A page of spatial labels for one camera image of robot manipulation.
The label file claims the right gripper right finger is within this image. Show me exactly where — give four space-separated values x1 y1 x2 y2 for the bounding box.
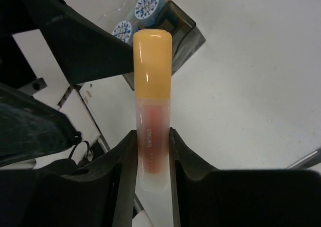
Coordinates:
169 129 320 226

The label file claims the clear plastic container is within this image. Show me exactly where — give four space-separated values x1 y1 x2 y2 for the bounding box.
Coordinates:
97 0 146 20

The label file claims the yellow orange highlighter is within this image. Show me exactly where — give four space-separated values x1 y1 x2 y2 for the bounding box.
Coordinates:
133 29 172 192

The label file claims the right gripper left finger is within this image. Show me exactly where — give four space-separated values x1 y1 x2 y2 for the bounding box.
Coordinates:
1 130 137 226

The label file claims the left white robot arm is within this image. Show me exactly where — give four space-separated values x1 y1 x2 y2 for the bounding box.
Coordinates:
1 0 133 166

